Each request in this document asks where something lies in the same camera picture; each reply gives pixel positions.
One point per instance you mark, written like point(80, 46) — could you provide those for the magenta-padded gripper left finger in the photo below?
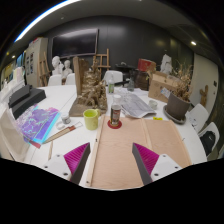
point(75, 160)

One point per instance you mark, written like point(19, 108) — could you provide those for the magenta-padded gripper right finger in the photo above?
point(148, 160)

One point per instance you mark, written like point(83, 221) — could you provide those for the clear white-capped drink bottle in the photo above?
point(115, 113)

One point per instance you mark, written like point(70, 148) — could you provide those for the white tape roll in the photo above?
point(57, 126)

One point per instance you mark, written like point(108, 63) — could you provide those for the yellow label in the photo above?
point(157, 118)

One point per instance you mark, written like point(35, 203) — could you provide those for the small white-lidded jar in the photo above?
point(65, 118)

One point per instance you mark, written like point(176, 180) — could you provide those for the yellow-green mug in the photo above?
point(90, 118)

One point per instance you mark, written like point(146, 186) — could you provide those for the grey pot saucer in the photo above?
point(173, 120)

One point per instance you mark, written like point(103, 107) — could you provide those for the flat round red coaster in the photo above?
point(109, 125)

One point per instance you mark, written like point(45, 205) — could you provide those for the colourful purple blue book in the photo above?
point(36, 123)

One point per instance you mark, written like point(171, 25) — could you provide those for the grey printed newspaper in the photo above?
point(135, 106)

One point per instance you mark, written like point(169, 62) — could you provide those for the small white cup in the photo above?
point(153, 104)

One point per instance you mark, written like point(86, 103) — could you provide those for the black backpack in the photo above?
point(208, 141)

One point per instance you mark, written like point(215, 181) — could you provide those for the brown cardboard box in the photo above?
point(160, 88)

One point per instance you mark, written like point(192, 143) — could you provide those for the grey clear spray bottle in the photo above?
point(130, 85)

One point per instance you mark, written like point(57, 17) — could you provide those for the black flat boxes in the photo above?
point(26, 98)

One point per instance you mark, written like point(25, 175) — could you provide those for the white spray bottle green label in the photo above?
point(111, 86)

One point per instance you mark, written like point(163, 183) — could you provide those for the wooden figure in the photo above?
point(204, 95)

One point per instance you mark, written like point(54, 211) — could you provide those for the white plaster bust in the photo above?
point(67, 68)
point(56, 65)

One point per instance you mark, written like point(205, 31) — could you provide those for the red box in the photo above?
point(145, 64)

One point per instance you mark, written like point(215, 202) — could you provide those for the wooden easel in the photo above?
point(43, 68)
point(104, 66)

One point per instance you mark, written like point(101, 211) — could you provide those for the white plaster statue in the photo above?
point(165, 64)

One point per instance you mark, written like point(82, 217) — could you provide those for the long ceiling light strip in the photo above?
point(40, 18)

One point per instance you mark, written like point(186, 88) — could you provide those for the black wall screen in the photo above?
point(75, 41)

